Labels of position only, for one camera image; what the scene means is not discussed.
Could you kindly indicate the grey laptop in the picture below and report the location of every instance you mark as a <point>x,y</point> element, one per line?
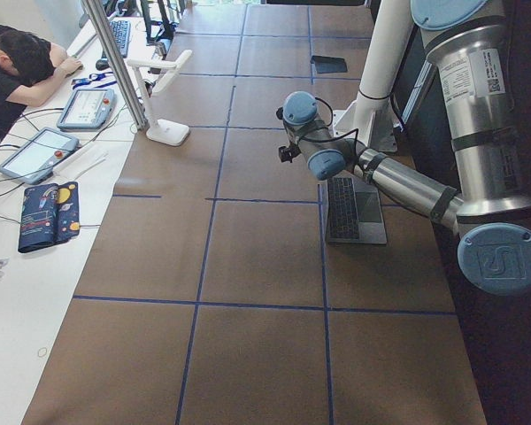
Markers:
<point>353,212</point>

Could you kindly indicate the black mouse pad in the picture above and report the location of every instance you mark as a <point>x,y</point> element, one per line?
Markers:
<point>324,64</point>

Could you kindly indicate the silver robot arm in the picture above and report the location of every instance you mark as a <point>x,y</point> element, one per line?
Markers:
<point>462,40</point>

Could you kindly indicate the white desk lamp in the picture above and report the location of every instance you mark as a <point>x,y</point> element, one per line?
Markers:
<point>160,130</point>

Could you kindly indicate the far teach pendant tablet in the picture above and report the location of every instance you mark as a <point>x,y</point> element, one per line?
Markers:
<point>86,109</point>

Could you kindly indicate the teach pendant tablet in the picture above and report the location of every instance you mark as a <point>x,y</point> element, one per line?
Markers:
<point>86,109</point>
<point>34,161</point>

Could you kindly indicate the dark blue space-print pouch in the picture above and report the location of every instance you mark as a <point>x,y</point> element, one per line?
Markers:
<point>50,215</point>

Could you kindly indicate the black keyboard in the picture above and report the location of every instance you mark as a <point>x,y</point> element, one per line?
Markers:
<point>121,31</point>

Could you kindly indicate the near teach pendant tablet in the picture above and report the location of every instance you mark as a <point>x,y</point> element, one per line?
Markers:
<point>34,161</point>

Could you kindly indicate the person in black shirt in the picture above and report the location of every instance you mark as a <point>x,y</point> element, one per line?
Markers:
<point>31,70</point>

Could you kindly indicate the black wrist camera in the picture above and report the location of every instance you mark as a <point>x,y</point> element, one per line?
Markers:
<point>288,153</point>

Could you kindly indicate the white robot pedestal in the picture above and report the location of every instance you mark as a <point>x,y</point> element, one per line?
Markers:
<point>371,113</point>

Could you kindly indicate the aluminium frame post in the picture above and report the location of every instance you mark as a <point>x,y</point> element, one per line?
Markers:
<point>99,20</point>

